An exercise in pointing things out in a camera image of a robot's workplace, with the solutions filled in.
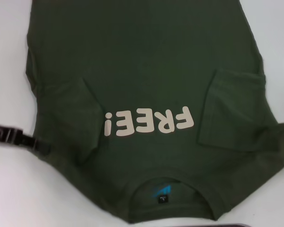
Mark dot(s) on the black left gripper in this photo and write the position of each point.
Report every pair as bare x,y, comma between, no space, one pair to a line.
4,133

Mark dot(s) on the dark green printed t-shirt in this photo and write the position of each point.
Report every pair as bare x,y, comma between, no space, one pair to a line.
142,59

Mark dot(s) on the dark grey robot base edge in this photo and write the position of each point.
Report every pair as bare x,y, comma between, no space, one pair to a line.
229,225

